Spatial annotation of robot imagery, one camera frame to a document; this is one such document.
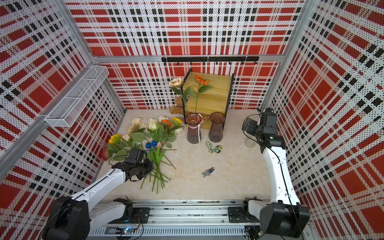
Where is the orange gerbera flower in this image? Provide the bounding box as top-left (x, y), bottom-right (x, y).
top-left (189, 75), bottom-right (213, 113)

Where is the cream rose flower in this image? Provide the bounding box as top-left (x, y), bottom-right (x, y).
top-left (169, 78), bottom-right (189, 117)

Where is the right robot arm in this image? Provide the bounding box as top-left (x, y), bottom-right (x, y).
top-left (242, 108), bottom-right (310, 240)

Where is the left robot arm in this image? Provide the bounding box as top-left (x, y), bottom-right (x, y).
top-left (38, 149), bottom-right (154, 240)

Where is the clear glass vase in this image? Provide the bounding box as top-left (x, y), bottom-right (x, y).
top-left (245, 137), bottom-right (257, 148)

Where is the white rose in pile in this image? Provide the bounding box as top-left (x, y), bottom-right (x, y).
top-left (148, 118), bottom-right (158, 131)

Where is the brown ribbed glass vase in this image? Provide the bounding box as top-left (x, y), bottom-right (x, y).
top-left (209, 112), bottom-right (226, 143)

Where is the orange flower in pile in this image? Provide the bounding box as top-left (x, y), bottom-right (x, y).
top-left (161, 119), bottom-right (174, 129)

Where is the yellow flower back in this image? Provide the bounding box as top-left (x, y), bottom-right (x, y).
top-left (172, 117), bottom-right (183, 126)

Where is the brown teddy bear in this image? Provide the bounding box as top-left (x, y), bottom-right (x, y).
top-left (170, 97), bottom-right (184, 115)

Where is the pink ribbed glass vase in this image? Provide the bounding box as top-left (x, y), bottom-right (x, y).
top-left (185, 114), bottom-right (203, 144)

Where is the bamboo two-tier shelf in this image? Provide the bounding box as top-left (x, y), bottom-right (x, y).
top-left (180, 69), bottom-right (234, 130)

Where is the green keychain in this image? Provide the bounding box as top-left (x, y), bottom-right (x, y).
top-left (206, 141), bottom-right (223, 154)

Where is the black hook rail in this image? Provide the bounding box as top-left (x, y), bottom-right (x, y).
top-left (161, 56), bottom-right (260, 63)

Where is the white wire wall basket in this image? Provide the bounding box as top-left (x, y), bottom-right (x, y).
top-left (45, 65), bottom-right (109, 128)

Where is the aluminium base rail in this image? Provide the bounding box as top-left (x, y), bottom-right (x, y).
top-left (62, 199), bottom-right (316, 238)

